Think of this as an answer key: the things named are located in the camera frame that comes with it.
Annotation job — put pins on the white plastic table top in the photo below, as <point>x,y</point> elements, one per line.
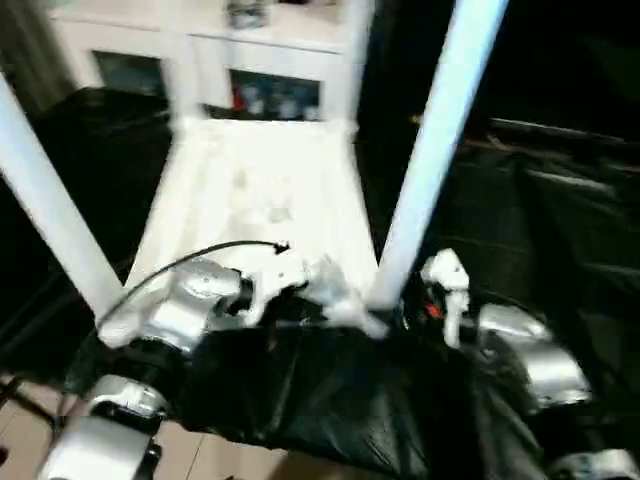
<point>250,175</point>

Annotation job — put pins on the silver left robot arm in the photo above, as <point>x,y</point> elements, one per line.
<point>200,290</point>

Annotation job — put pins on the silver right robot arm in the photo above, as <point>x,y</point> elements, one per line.
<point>550,360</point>

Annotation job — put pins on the black glossy mat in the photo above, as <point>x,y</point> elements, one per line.
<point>500,250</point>

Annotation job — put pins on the small tan label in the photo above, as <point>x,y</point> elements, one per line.
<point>416,119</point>

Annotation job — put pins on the white cabinet with glass doors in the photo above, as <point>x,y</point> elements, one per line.
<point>215,45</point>

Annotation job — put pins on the grey curtain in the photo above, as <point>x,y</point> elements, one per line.
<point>30,50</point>

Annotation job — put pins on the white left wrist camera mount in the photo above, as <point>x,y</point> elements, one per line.
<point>277,272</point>

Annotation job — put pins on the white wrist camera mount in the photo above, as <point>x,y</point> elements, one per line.
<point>447,270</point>
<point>277,272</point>

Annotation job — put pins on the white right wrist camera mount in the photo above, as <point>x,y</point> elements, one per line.
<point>447,270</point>

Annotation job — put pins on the black folding stand frame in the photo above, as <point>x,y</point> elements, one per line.
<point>30,400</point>

